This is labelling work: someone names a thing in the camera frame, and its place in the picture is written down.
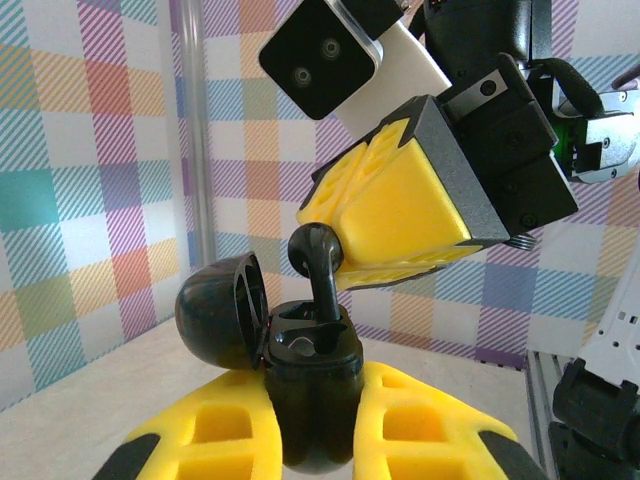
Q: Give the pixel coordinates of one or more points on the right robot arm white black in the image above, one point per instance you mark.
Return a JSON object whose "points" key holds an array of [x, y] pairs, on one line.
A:
{"points": [[615, 325]]}

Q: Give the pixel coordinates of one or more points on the black earbud charging case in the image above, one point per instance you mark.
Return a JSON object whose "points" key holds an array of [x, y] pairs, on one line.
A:
{"points": [[310, 400]]}

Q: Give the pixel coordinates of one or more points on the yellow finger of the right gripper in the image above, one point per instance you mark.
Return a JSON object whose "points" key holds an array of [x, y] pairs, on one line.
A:
{"points": [[405, 210], [335, 185]]}

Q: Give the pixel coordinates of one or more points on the aluminium arm base rail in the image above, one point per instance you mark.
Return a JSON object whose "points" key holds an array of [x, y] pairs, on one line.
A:
{"points": [[540, 400]]}

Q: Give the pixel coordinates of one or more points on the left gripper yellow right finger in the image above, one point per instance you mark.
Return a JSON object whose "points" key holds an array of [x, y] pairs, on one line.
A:
{"points": [[425, 425]]}

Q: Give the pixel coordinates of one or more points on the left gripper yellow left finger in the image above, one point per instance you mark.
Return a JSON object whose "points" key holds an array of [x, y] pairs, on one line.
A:
{"points": [[220, 425]]}

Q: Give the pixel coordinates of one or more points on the aluminium frame post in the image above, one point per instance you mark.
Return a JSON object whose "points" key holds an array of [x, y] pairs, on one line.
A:
{"points": [[197, 125]]}

